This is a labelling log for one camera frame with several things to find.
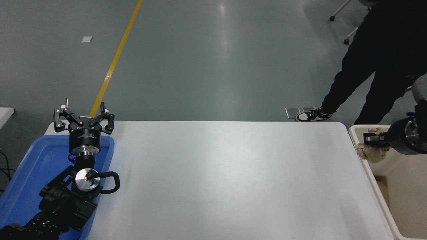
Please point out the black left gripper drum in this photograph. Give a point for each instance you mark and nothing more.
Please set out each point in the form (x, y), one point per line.
(85, 140)

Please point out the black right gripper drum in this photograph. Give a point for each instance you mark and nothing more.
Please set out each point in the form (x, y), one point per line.
(400, 136)

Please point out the tan paper ball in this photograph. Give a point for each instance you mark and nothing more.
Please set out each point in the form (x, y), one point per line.
(372, 155)

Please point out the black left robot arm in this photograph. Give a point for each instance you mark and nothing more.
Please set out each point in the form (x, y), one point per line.
(56, 206)

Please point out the grey chair seat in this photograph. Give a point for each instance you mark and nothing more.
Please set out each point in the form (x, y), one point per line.
(419, 91)

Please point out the large pale bin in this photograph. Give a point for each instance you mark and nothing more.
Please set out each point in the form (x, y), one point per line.
(400, 200)

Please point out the blue plastic tray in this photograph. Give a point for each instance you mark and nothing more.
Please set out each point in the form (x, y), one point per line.
(30, 166)

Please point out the white side table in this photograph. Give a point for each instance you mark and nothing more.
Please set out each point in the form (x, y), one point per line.
(5, 116)

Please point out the small white floor scrap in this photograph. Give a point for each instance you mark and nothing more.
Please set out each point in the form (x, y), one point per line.
(86, 39)

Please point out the metal floor plate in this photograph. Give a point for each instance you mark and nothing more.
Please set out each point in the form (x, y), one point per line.
(295, 111)

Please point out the person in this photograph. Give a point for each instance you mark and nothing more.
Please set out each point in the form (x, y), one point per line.
(387, 43)

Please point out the white wheeled chair base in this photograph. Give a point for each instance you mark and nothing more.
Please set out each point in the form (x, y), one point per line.
(338, 11)

